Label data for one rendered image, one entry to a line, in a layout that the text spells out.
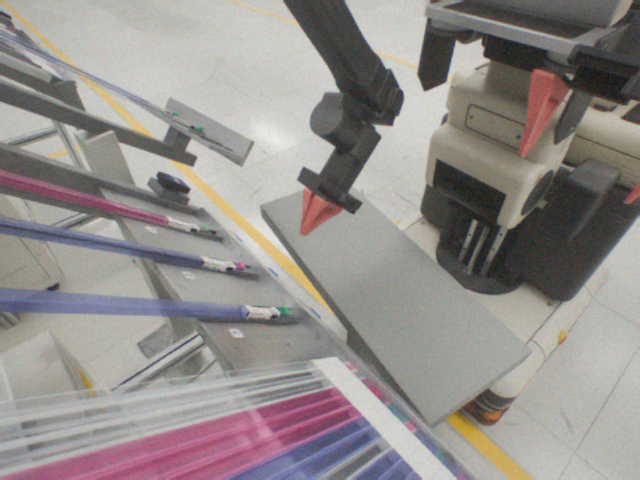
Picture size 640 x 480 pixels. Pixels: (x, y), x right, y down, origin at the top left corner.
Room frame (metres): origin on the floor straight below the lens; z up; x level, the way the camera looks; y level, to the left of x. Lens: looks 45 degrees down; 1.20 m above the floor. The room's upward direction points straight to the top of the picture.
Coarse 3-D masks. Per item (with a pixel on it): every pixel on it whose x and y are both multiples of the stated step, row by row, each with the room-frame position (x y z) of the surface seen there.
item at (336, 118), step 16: (336, 96) 0.52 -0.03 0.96; (400, 96) 0.57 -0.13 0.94; (320, 112) 0.52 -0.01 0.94; (336, 112) 0.50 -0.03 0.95; (352, 112) 0.52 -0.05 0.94; (368, 112) 0.54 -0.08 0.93; (384, 112) 0.55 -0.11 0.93; (320, 128) 0.50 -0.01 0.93; (336, 128) 0.48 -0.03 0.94; (352, 128) 0.50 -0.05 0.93; (336, 144) 0.50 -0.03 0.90; (352, 144) 0.51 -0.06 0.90
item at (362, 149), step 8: (368, 128) 0.54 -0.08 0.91; (368, 136) 0.53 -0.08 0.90; (376, 136) 0.54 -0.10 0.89; (360, 144) 0.52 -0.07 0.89; (368, 144) 0.53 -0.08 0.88; (376, 144) 0.54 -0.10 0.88; (344, 152) 0.53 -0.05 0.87; (352, 152) 0.52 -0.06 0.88; (360, 152) 0.52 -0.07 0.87; (368, 152) 0.53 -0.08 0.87; (360, 160) 0.53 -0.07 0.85
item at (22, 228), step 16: (0, 224) 0.24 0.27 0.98; (16, 224) 0.25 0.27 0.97; (32, 224) 0.26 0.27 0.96; (48, 240) 0.26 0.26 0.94; (64, 240) 0.27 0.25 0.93; (80, 240) 0.27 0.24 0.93; (96, 240) 0.28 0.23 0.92; (112, 240) 0.30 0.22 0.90; (144, 256) 0.31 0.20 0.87; (160, 256) 0.32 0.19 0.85; (176, 256) 0.33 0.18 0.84; (192, 256) 0.35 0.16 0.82
